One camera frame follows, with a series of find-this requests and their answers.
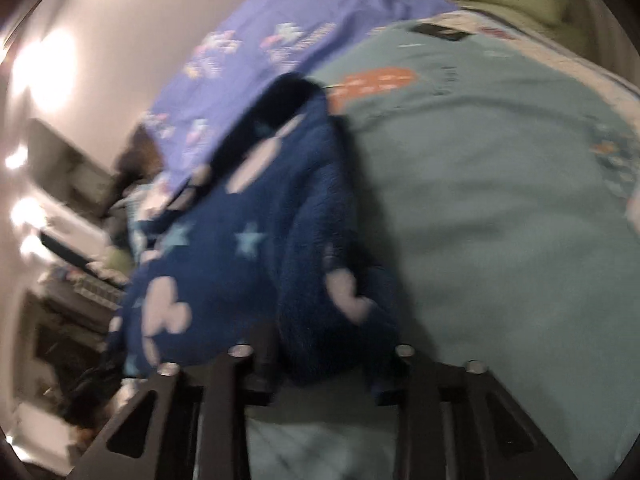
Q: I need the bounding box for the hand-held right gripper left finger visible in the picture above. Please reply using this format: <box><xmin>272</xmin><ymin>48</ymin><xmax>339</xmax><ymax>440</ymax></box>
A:
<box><xmin>80</xmin><ymin>344</ymin><xmax>277</xmax><ymax>480</ymax></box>

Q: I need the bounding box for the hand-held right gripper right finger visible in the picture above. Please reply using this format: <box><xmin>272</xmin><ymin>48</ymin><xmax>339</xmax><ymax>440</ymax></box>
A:
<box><xmin>369</xmin><ymin>344</ymin><xmax>577</xmax><ymax>480</ymax></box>

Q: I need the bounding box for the navy fleece pajama top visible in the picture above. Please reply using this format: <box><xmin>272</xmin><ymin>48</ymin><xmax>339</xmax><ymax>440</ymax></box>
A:
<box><xmin>107</xmin><ymin>72</ymin><xmax>402</xmax><ymax>393</ymax></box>

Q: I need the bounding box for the teal printed blanket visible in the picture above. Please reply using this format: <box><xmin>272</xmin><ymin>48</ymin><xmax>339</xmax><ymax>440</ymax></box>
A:
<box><xmin>107</xmin><ymin>10</ymin><xmax>640</xmax><ymax>480</ymax></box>

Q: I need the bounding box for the black phone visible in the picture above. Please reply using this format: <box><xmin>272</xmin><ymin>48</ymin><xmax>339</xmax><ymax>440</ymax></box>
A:
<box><xmin>409</xmin><ymin>22</ymin><xmax>468</xmax><ymax>44</ymax></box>

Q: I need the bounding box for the blue tree-print sheet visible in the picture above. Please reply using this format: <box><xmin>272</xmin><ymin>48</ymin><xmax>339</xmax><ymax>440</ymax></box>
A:
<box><xmin>141</xmin><ymin>0</ymin><xmax>460</xmax><ymax>196</ymax></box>

